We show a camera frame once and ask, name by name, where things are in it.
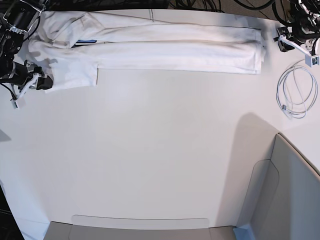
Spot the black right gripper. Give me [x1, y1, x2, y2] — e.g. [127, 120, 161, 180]
[31, 66, 54, 90]

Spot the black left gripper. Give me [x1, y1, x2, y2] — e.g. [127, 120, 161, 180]
[277, 41, 294, 52]

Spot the white printed t-shirt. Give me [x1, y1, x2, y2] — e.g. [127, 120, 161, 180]
[28, 11, 266, 91]

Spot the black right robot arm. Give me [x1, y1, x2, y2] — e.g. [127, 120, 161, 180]
[0, 0, 53, 90]

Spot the grey partition panel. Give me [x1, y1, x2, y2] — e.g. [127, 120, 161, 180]
[233, 133, 320, 240]

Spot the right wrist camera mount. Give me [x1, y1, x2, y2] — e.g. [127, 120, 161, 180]
[10, 73, 41, 109]

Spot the coiled white cable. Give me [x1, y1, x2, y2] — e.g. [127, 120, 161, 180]
[275, 59, 319, 120]

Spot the black hanging cable loop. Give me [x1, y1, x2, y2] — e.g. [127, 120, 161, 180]
[233, 0, 276, 11]

